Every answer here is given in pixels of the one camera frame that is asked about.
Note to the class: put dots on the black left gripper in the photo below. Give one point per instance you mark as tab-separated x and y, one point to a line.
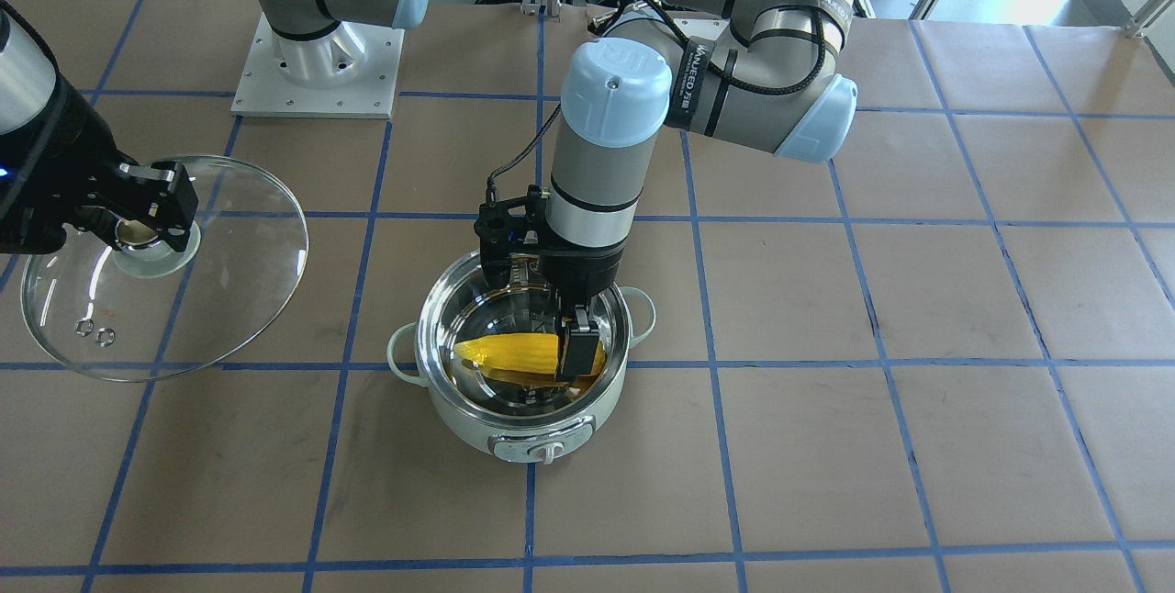
584	274

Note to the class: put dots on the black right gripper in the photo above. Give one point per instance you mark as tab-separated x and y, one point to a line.
57	162

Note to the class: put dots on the yellow corn cob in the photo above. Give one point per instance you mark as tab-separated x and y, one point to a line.
525	358

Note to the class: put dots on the glass pot lid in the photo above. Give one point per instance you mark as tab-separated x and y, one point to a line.
140	311

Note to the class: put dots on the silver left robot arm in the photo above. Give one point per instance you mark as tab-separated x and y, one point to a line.
756	73

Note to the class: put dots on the pale green electric pot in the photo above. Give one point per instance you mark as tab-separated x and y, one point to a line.
514	423

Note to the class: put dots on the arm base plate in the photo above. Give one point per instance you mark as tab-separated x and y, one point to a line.
694	25
352	72

